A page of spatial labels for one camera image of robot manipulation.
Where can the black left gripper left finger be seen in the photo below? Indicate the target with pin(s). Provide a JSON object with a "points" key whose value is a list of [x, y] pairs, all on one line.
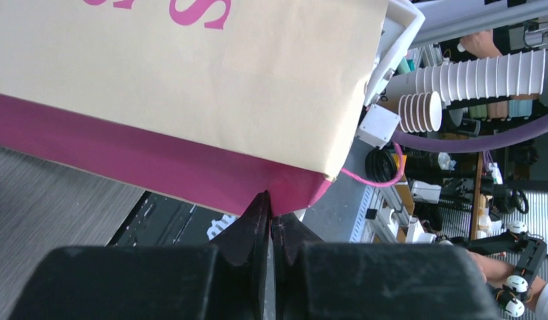
{"points": [[222, 279]]}

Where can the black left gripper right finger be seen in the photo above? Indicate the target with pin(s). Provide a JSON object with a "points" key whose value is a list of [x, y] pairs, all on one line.
{"points": [[319, 280]]}

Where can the pink paper bag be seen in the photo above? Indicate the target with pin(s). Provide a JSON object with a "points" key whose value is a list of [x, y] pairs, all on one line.
{"points": [[210, 102]]}

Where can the operator hand lower right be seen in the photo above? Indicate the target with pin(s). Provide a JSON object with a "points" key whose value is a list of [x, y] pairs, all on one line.
{"points": [[494, 271]]}

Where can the operator hand upper right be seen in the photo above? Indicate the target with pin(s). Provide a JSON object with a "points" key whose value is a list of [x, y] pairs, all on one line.
{"points": [[480, 44]]}

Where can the stack of brown paper cups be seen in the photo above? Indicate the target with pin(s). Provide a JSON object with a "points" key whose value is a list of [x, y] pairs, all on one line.
{"points": [[419, 113]]}

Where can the stack of white paper cups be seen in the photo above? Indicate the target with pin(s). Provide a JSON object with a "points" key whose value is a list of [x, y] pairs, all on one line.
{"points": [[509, 75]]}

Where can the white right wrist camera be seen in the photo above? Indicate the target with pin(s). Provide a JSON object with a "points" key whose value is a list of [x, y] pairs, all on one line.
{"points": [[401, 25]]}

